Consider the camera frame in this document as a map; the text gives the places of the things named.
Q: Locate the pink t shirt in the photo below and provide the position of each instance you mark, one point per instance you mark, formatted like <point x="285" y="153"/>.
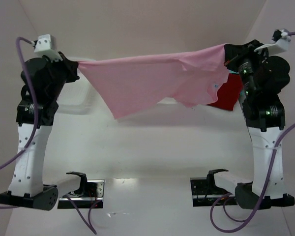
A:
<point x="132" y="84"/>

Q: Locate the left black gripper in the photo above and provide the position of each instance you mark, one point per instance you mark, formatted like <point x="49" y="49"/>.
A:
<point x="69" y="69"/>

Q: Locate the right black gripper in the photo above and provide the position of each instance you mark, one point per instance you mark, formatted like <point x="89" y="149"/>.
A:
<point x="233" y="52"/>

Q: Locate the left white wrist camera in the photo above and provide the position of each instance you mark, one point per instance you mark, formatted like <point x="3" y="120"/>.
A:
<point x="45" y="46"/>

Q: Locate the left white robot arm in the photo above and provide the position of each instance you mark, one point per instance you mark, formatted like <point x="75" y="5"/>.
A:
<point x="44" y="78"/>

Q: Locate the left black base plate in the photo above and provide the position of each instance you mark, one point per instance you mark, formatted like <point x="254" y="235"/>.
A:
<point x="83" y="193"/>

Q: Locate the red t shirt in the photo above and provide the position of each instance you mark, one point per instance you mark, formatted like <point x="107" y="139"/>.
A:
<point x="228" y="94"/>

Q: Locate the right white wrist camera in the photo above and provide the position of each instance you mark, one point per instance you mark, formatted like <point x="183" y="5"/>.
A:
<point x="280" y="43"/>

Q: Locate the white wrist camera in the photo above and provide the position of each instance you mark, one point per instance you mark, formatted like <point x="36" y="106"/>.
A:
<point x="280" y="43"/>
<point x="45" y="46"/>

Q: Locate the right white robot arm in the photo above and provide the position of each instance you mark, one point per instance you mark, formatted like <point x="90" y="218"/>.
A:
<point x="265" y="119"/>

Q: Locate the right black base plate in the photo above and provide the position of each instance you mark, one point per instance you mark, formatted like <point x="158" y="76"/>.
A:
<point x="202" y="194"/>

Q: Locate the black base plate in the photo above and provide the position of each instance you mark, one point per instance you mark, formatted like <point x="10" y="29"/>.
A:
<point x="202" y="194"/>
<point x="83" y="193"/>

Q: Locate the teal t shirt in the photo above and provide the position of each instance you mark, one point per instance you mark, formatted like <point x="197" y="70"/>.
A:
<point x="241" y="94"/>

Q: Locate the white plastic basket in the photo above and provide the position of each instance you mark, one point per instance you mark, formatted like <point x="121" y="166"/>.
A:
<point x="76" y="98"/>

